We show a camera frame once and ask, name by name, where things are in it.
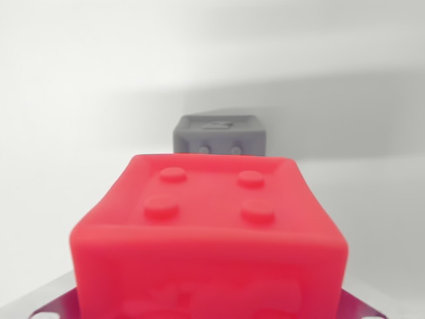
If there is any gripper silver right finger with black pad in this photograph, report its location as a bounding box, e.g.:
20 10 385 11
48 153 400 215
341 286 396 319

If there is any red studded cube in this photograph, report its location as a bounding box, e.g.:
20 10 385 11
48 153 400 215
68 153 350 319

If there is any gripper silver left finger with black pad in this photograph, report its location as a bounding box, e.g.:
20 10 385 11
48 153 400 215
0 270 80 319

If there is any gray studded cube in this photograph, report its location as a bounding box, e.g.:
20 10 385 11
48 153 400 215
172 114 268 158

